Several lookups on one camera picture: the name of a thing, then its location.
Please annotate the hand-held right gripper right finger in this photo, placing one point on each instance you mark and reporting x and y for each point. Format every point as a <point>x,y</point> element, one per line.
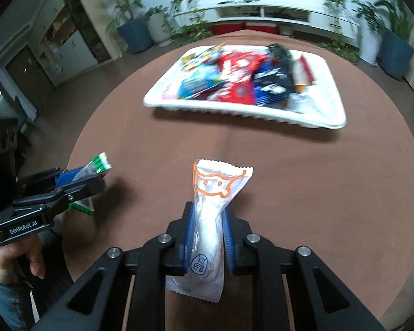
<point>228,244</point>

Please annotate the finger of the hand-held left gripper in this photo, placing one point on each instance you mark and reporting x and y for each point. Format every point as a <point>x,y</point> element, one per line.
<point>67,176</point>
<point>89,186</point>

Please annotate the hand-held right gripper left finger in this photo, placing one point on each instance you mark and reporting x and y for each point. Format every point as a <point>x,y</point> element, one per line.
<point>189,238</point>

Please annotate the green striped snack packet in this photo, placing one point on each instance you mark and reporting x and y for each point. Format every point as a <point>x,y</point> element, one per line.
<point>97,165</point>

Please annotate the white packet with orange print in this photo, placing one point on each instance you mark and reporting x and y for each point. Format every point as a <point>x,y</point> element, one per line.
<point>210,213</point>

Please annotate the large red snack bag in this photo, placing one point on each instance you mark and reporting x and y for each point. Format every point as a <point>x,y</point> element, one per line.
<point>234,65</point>

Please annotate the white plastic tray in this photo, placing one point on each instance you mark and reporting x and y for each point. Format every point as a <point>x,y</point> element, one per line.
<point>326,76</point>

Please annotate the person's left hand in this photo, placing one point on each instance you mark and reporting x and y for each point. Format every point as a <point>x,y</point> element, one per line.
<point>7,258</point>

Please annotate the brown tablecloth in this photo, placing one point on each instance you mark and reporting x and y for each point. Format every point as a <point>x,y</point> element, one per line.
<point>296,179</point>

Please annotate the pink snack packet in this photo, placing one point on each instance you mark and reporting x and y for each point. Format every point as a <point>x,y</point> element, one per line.
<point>169,93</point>

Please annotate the wooden storage cabinet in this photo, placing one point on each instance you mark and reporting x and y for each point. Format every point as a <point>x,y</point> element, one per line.
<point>72,31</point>

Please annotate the blue plant pot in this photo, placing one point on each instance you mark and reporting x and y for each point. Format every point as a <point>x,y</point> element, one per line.
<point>396,55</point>
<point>136,36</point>

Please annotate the blue and white snack packet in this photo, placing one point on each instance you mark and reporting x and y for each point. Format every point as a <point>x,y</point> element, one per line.
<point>271,88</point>

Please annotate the crumpled white packet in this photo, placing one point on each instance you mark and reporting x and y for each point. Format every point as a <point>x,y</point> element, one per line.
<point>308,101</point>

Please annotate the white packet with red end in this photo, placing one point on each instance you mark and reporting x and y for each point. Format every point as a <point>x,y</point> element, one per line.
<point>303,72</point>

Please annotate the red storage box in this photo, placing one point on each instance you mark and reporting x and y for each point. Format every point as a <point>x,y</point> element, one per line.
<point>228,28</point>
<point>260,26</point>

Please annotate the white round container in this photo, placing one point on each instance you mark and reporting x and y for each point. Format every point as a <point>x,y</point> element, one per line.
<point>286,30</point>

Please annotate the low trailing green plant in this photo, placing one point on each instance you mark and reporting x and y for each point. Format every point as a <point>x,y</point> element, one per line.
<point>340,48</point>

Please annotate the white television cabinet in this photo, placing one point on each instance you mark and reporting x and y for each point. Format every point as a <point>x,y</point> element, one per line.
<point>286,10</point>

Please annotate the tall white plant pot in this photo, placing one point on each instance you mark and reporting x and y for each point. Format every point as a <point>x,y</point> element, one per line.
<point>370,48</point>

